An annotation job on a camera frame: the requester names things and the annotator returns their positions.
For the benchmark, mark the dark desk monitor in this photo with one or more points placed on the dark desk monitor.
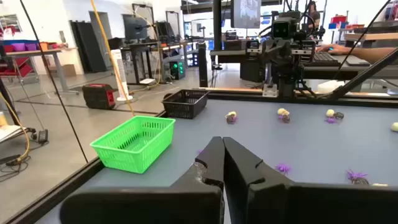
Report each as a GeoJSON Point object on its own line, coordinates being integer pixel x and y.
{"type": "Point", "coordinates": [135, 28]}

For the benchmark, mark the white metal bracket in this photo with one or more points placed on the white metal bracket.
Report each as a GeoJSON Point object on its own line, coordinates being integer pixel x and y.
{"type": "Point", "coordinates": [270, 91]}

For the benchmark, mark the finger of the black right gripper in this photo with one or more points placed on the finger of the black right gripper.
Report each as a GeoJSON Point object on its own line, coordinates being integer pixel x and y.
{"type": "Point", "coordinates": [290, 70]}
{"type": "Point", "coordinates": [279, 70]}

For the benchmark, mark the green lit computer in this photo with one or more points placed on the green lit computer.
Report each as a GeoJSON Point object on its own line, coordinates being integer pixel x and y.
{"type": "Point", "coordinates": [177, 70]}

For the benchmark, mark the cardboard box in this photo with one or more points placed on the cardboard box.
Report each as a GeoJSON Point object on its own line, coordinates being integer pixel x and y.
{"type": "Point", "coordinates": [65, 70]}

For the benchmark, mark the black monitor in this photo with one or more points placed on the black monitor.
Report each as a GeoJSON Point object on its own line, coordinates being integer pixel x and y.
{"type": "Point", "coordinates": [245, 14]}

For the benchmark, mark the red black toolbox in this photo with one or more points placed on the red black toolbox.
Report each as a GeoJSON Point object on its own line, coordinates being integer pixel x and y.
{"type": "Point", "coordinates": [98, 96]}

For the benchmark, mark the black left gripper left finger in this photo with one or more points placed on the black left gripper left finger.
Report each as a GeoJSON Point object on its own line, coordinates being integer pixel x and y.
{"type": "Point", "coordinates": [155, 205]}

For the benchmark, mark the grey work table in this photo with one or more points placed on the grey work table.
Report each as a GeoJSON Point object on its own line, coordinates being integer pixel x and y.
{"type": "Point", "coordinates": [31, 53]}

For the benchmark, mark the white tower fan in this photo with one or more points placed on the white tower fan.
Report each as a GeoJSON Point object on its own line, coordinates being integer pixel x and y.
{"type": "Point", "coordinates": [119, 74]}

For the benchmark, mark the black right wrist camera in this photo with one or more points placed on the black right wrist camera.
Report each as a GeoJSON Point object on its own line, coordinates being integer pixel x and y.
{"type": "Point", "coordinates": [284, 28]}

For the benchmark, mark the backlit keyboard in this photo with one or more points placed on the backlit keyboard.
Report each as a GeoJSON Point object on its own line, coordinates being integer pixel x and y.
{"type": "Point", "coordinates": [325, 59]}

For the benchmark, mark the black wall panels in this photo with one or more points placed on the black wall panels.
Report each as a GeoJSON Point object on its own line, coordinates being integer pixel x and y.
{"type": "Point", "coordinates": [88, 46]}

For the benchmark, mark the black desk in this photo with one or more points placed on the black desk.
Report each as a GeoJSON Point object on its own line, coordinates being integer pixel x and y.
{"type": "Point", "coordinates": [140, 48]}

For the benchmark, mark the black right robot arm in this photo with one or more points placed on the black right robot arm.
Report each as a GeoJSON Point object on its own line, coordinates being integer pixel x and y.
{"type": "Point", "coordinates": [286, 90]}

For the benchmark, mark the person's forearm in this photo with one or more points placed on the person's forearm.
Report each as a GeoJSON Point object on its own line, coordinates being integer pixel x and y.
{"type": "Point", "coordinates": [373, 54]}

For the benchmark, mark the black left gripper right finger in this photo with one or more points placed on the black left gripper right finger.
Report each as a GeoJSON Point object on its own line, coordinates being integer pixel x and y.
{"type": "Point", "coordinates": [311, 205]}

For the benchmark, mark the person's hand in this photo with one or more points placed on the person's hand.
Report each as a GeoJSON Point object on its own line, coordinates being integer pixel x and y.
{"type": "Point", "coordinates": [332, 49]}

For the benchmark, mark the black power adapter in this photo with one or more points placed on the black power adapter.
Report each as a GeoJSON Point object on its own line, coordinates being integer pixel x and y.
{"type": "Point", "coordinates": [43, 136]}

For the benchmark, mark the grey desk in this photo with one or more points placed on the grey desk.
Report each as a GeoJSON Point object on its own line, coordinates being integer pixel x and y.
{"type": "Point", "coordinates": [367, 72]}

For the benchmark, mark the black plastic basket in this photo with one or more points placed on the black plastic basket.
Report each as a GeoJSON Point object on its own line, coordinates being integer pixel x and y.
{"type": "Point", "coordinates": [183, 112]}

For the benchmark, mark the tall black tower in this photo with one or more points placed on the tall black tower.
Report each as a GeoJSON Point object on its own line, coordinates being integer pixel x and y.
{"type": "Point", "coordinates": [203, 65]}

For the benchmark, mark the green plastic basket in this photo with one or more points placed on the green plastic basket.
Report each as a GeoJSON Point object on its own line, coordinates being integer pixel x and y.
{"type": "Point", "coordinates": [118, 158]}

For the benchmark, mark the purple storage bin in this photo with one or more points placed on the purple storage bin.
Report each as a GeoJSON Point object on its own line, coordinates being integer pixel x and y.
{"type": "Point", "coordinates": [31, 46]}
{"type": "Point", "coordinates": [18, 47]}

